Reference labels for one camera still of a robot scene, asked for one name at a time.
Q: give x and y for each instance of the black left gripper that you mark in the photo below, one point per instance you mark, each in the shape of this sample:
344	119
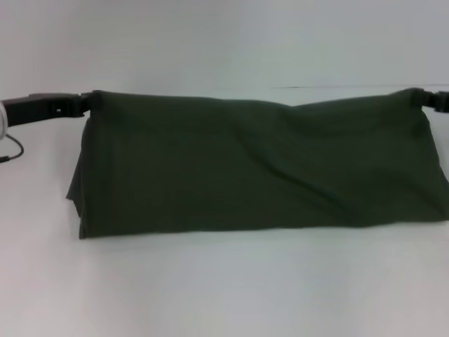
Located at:
38	107

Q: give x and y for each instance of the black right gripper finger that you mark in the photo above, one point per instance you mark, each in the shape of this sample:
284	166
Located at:
436	96
438	108

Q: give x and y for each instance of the dark green FREE T-shirt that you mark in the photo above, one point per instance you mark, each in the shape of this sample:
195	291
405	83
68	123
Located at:
245	168

